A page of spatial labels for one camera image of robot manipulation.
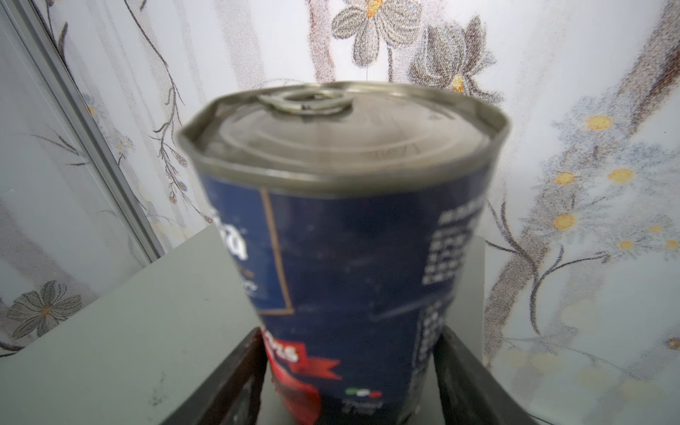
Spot blue red tomato can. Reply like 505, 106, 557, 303
176, 81, 510, 424

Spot grey metal cabinet box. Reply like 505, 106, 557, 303
0, 222, 487, 425

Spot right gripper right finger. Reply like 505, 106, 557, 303
433, 327, 536, 425

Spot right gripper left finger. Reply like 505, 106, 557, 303
164, 328, 267, 425

